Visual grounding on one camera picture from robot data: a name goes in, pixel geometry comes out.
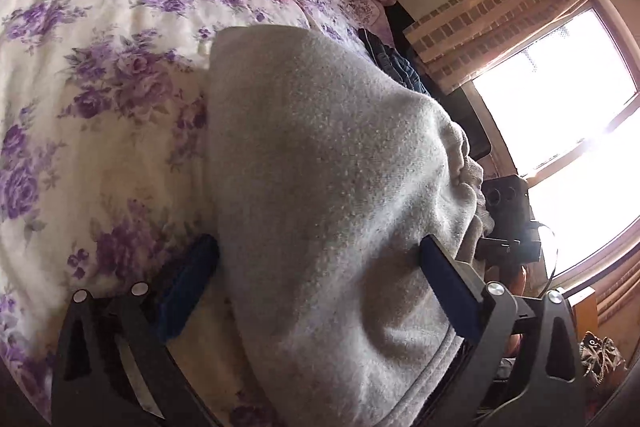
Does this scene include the grey sweatpants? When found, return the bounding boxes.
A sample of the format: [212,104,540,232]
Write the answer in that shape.
[206,25,489,426]

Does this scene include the window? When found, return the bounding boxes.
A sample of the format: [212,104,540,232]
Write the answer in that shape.
[461,0,639,285]

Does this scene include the beige patterned curtain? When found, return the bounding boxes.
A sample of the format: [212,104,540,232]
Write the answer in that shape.
[405,0,589,94]

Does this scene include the blue denim jeans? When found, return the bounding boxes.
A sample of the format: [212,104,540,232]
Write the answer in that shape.
[358,28,430,96]

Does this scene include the purple floral bedsheet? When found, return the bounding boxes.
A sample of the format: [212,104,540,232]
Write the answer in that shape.
[1,0,386,414]

